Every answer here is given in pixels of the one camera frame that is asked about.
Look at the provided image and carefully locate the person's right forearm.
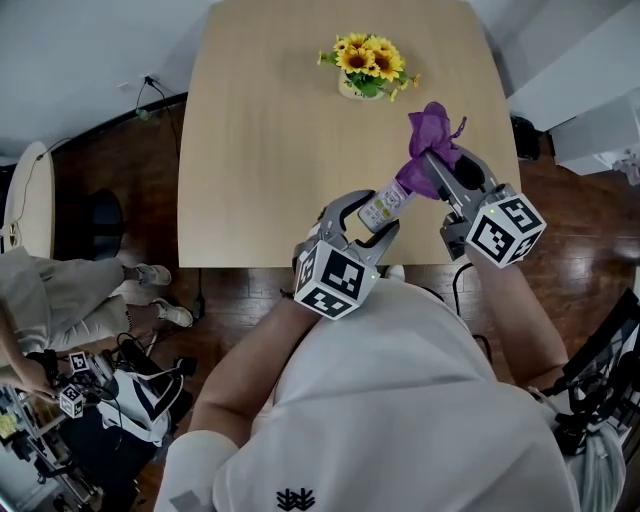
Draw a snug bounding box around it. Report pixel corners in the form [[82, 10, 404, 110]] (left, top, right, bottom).
[[467, 248, 571, 387]]

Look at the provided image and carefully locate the potted sunflower bouquet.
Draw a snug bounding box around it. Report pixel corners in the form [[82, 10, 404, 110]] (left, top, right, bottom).
[[317, 32, 423, 104]]

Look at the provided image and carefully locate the black clamp mount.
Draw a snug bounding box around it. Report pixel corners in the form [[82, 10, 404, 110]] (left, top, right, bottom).
[[553, 349, 640, 457]]

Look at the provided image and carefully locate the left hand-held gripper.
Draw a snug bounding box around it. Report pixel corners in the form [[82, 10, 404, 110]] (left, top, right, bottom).
[[292, 188, 402, 321]]

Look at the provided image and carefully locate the tall white cabinet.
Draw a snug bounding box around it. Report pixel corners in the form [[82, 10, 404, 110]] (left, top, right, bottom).
[[507, 0, 640, 132]]

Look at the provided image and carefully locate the person's left forearm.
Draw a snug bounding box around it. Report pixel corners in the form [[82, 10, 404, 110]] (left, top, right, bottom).
[[187, 298, 327, 442]]

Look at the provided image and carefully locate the white remote control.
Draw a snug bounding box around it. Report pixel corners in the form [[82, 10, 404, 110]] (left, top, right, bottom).
[[357, 180, 416, 234]]

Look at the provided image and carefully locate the round white table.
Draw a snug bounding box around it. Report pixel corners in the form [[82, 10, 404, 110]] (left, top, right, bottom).
[[3, 141, 57, 257]]

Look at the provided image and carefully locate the black stool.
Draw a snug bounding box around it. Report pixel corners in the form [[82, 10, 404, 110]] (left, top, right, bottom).
[[54, 188, 124, 262]]

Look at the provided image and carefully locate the black wall cable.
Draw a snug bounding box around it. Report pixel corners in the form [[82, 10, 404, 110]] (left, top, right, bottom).
[[135, 74, 182, 162]]

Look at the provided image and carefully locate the black waste bin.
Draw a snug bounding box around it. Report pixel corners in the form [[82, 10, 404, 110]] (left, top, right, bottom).
[[510, 115, 542, 162]]

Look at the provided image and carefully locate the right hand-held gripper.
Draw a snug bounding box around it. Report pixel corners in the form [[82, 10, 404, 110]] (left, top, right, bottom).
[[423, 147, 547, 270]]

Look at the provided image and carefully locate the cluttered equipment shelf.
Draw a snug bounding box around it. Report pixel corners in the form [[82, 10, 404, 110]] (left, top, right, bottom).
[[0, 384, 104, 512]]

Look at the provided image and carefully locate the black and white bag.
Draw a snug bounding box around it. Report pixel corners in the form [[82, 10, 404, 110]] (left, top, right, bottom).
[[97, 357, 194, 447]]

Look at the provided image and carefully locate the pack of water bottles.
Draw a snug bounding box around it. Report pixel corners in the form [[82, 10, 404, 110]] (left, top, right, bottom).
[[612, 153, 640, 187]]

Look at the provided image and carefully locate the spare gripper with cube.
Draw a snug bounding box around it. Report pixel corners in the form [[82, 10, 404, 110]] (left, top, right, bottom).
[[58, 382, 86, 420]]

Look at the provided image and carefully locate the small white cabinet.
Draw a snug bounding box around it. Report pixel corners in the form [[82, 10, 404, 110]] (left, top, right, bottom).
[[552, 94, 640, 176]]

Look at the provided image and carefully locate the person's white shirt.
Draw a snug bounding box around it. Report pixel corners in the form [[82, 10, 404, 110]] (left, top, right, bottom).
[[154, 278, 627, 512]]

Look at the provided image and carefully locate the purple cloth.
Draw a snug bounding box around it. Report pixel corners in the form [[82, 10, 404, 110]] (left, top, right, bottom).
[[394, 101, 469, 202]]

